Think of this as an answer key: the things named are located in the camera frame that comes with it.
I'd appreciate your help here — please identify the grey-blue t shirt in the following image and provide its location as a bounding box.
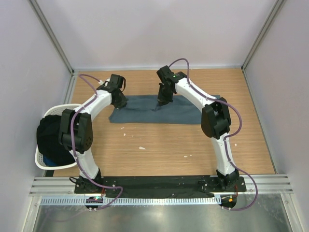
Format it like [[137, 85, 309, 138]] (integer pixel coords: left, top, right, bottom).
[[108, 94, 222, 125]]

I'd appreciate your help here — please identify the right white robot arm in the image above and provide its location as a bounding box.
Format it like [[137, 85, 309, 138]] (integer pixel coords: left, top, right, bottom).
[[156, 66, 239, 191]]

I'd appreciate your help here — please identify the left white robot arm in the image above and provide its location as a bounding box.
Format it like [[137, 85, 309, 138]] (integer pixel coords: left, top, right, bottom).
[[58, 74, 127, 193]]

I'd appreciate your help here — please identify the white laundry basket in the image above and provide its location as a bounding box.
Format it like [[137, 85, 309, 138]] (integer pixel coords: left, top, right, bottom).
[[34, 103, 82, 171]]

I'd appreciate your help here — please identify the black t shirt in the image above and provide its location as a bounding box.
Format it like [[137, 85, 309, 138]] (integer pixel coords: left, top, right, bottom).
[[36, 115, 75, 166]]

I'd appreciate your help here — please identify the blue garment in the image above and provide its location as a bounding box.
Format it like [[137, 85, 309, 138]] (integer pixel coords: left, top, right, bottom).
[[43, 156, 58, 167]]

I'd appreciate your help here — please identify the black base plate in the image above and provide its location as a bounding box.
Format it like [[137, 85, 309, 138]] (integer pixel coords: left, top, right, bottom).
[[74, 175, 247, 198]]

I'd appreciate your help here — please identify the white slotted cable duct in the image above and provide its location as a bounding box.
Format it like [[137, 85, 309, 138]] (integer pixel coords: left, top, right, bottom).
[[41, 195, 221, 206]]

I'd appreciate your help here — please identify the left corner aluminium post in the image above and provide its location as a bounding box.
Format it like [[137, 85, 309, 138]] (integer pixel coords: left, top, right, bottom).
[[28, 0, 74, 75]]

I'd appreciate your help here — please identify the corner aluminium post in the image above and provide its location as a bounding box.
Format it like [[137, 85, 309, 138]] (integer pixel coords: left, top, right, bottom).
[[241, 0, 286, 72], [28, 0, 74, 75]]

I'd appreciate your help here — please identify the right corner aluminium post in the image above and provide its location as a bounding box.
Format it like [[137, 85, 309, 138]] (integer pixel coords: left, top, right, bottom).
[[241, 0, 286, 72]]

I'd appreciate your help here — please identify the aluminium rail frame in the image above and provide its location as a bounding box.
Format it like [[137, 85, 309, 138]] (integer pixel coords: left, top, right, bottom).
[[30, 174, 293, 196]]

